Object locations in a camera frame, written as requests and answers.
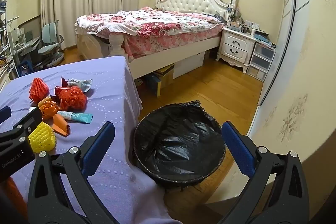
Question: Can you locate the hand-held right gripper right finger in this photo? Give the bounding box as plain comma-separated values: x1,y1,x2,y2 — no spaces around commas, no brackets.
205,121,310,224

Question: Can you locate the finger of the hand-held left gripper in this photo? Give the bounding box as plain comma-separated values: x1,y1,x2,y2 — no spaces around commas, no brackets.
0,106,11,123
12,108,43,135

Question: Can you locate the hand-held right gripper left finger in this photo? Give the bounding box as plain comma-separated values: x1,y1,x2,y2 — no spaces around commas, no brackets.
28,121,126,224

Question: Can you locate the orange foil wrapper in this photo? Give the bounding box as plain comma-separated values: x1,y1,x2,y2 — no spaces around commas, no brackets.
37,97,59,120

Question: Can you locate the yellow foam fruit net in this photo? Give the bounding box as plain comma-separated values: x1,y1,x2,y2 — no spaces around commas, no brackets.
28,121,56,153

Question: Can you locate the red foam fruit net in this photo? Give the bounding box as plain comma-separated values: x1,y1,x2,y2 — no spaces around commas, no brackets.
29,78,50,103

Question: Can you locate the orange paper cone wrapper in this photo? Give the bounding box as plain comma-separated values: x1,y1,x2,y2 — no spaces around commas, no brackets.
51,114,71,136

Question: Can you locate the teal and white tube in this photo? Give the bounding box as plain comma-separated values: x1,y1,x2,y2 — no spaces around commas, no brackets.
56,111,93,124

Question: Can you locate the red plastic bag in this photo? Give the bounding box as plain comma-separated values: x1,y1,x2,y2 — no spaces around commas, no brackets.
56,87,88,110

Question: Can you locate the round bin with black liner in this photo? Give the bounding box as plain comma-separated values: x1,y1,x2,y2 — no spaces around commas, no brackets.
133,100,227,189

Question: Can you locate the white printed wrapper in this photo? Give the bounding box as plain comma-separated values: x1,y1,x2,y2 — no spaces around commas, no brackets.
68,78,93,92

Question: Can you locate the orange fuzzy clothing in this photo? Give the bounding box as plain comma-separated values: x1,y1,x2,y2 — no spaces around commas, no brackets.
4,177,29,216

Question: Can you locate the purple tablecloth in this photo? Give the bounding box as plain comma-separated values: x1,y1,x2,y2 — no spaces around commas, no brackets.
0,55,181,224

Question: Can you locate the blue plastic stool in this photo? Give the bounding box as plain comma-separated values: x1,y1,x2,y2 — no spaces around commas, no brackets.
18,60,33,73

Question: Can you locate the light green desk chair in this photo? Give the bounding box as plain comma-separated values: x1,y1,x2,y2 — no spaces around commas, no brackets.
37,20,66,67

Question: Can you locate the white study desk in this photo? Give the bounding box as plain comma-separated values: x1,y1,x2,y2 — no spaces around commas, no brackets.
8,27,41,75

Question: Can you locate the white bookshelf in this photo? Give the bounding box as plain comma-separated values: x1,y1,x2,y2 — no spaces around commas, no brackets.
0,0,16,83

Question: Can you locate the blue and yellow box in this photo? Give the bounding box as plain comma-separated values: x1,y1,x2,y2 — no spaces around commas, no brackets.
143,74,162,96

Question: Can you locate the clear plastic drawer unit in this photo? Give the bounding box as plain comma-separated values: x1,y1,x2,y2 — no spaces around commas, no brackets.
247,42,276,82

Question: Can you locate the white storage box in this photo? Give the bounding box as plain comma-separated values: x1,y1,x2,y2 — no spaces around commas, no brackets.
173,52,205,80

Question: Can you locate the brown cardboard box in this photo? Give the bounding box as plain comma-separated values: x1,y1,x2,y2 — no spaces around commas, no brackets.
156,64,175,88

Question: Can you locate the white nightstand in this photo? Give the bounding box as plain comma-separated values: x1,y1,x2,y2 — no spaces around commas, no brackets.
216,27,257,74

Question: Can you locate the stack of books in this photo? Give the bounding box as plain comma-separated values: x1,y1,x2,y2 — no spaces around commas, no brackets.
255,30,277,47

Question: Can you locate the pink floral bed sheet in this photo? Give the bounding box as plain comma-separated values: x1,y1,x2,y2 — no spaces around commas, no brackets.
122,25,225,59

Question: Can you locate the white wardrobe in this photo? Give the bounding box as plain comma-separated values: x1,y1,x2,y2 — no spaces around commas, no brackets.
259,0,309,106

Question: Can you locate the floral quilt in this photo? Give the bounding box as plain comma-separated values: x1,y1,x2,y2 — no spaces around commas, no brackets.
76,7,223,39

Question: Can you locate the white bed with tufted headboard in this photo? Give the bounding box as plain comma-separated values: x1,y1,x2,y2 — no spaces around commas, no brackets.
75,0,238,80

